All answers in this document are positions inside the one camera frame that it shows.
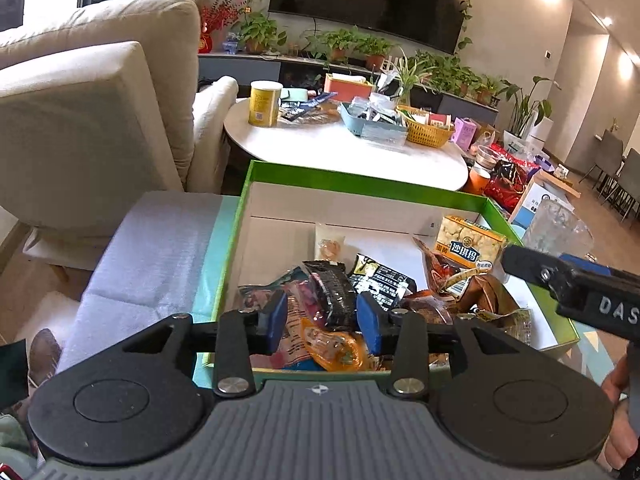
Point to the purple snack packet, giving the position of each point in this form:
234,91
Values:
305,300

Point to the yellow wicker basket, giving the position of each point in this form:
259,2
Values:
425,135

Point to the orange cup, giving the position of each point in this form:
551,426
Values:
476,182

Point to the row of potted plants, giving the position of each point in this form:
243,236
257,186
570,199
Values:
345,42

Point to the round white table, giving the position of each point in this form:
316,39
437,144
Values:
325,145

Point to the blue white small vase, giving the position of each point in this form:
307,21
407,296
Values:
230,45

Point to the white blue cardboard box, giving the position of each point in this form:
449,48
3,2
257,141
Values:
537,195

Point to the black gold snack packet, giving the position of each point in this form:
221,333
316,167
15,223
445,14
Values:
380,280

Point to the large leafy floor plant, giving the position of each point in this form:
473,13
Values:
525,105

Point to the orange box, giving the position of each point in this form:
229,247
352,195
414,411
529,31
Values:
345,87

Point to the yellow canister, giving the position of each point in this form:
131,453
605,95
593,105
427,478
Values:
265,105

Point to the orange brown snack packet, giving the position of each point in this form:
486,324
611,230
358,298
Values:
425,310

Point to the spider plant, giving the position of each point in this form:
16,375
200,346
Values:
407,77

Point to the glass pitcher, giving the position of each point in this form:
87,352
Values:
550,230

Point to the white air purifier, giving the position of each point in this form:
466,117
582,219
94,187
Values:
542,130

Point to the blue plastic basket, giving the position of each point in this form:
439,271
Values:
380,132

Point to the person's right hand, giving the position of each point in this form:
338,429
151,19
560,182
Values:
615,385

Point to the purple box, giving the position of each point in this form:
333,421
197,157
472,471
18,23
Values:
463,134

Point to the dark blue packet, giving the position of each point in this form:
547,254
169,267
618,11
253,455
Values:
307,107

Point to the red flower arrangement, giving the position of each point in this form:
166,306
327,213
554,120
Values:
217,15

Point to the beige sofa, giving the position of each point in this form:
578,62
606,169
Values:
75,135

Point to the dark bag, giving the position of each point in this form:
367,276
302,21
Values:
14,375

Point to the brown shoe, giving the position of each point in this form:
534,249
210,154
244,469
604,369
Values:
45,357

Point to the long beige snack packet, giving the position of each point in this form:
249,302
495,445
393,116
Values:
327,245

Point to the grey green snack packet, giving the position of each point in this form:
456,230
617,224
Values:
265,290

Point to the green cardboard box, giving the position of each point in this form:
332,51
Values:
350,175

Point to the yellow snack pack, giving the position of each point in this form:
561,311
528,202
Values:
470,247

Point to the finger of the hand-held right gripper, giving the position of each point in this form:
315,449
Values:
585,264
525,262

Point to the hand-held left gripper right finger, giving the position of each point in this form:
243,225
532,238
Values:
369,322

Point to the red white snack packet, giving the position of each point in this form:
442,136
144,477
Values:
440,270

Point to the grey dining chair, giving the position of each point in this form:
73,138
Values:
607,152
629,175

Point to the mint green container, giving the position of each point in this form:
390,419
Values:
294,95

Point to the dark television cabinet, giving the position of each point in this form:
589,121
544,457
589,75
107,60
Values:
240,67

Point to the red snack bag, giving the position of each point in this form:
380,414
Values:
505,185

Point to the orange red snack packet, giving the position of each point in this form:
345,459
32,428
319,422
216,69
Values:
330,347

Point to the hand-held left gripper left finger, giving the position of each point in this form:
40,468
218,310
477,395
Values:
277,322

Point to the brown shiny snack packet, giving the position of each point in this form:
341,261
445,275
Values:
490,295

